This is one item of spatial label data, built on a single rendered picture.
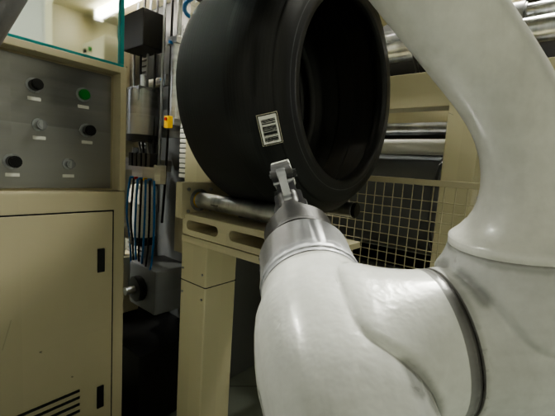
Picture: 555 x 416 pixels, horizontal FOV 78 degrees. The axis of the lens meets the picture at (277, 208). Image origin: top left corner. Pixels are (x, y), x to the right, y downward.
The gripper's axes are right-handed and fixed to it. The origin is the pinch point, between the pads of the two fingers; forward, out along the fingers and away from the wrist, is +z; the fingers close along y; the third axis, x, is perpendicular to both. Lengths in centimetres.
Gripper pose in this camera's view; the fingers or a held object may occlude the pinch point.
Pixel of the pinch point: (282, 173)
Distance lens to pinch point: 52.6
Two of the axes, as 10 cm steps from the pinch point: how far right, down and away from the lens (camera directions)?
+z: -0.9, -4.8, 8.7
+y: 2.6, 8.4, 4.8
